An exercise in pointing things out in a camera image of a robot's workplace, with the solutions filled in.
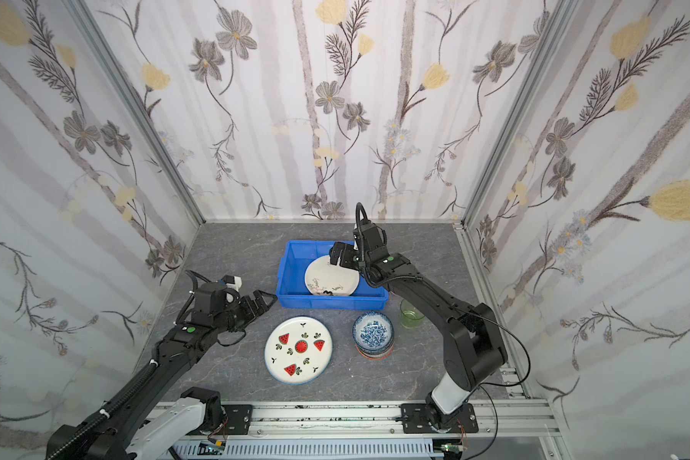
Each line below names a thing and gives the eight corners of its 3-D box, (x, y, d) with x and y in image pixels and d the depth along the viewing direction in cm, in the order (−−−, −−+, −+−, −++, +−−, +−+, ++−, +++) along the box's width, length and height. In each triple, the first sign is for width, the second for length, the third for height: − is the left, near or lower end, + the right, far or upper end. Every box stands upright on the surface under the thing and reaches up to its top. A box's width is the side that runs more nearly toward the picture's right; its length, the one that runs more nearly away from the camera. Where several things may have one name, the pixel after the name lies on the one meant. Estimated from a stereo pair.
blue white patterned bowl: (353, 360, 85) (354, 348, 77) (353, 325, 93) (353, 310, 84) (390, 361, 86) (395, 348, 77) (387, 326, 93) (391, 311, 84)
